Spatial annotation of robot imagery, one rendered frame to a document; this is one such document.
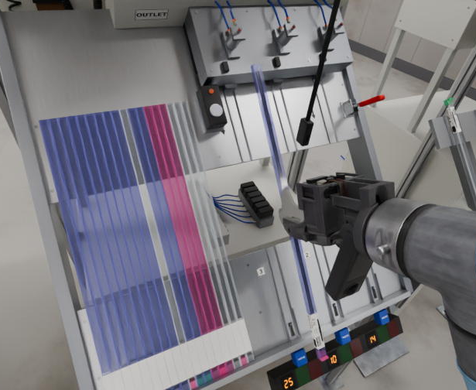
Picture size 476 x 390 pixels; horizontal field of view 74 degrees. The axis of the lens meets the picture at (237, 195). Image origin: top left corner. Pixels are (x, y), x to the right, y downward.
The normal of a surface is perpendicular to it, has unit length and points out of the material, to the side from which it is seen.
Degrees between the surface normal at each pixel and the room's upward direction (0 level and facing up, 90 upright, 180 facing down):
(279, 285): 43
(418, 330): 0
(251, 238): 0
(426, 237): 60
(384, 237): 90
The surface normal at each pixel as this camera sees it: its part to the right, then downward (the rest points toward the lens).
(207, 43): 0.33, -0.11
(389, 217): -0.74, -0.55
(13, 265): 0.07, -0.74
